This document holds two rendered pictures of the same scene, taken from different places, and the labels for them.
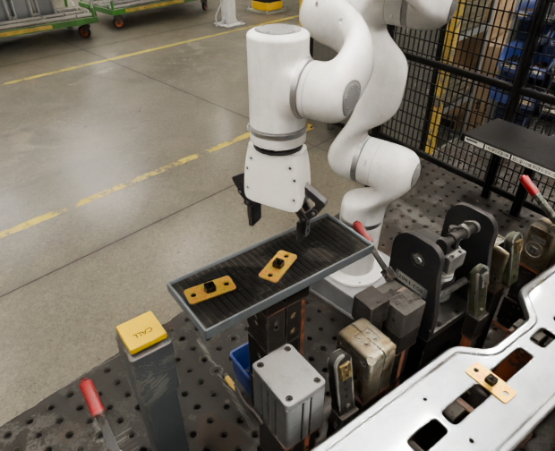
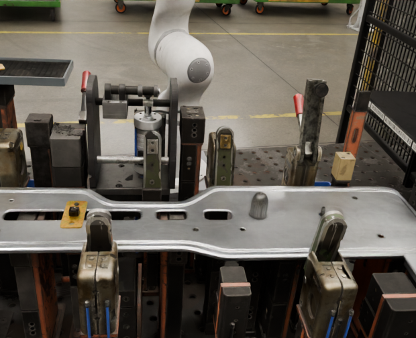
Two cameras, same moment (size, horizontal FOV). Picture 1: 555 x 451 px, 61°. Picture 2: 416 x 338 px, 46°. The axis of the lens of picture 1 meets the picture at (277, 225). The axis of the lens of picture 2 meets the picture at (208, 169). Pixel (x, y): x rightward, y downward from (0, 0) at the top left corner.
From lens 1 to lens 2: 0.95 m
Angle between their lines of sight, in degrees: 25
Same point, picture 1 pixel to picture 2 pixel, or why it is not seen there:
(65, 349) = not seen: hidden behind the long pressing
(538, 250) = (288, 176)
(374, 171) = (163, 56)
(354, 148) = (160, 35)
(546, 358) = (147, 224)
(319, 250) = (25, 71)
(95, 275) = not seen: hidden behind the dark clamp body
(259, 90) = not seen: outside the picture
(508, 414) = (50, 233)
